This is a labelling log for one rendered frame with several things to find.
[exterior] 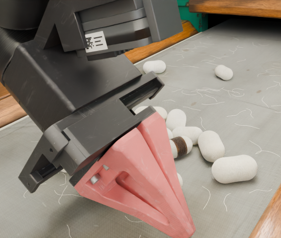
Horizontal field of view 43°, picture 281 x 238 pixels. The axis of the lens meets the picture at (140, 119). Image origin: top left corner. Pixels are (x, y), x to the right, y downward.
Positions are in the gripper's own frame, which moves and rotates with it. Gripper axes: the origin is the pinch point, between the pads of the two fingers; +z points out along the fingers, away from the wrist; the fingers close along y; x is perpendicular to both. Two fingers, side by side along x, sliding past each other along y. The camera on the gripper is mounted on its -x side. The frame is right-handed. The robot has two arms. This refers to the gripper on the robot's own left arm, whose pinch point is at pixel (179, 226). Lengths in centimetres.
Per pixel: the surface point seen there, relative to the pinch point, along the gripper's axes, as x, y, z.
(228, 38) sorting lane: 14, 51, -13
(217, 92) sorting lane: 7.3, 25.3, -5.6
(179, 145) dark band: 3.8, 9.2, -3.8
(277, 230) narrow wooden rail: -4.0, 2.2, 3.8
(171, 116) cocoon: 5.4, 13.0, -6.6
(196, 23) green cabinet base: 18, 54, -21
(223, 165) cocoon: 0.2, 7.7, -0.4
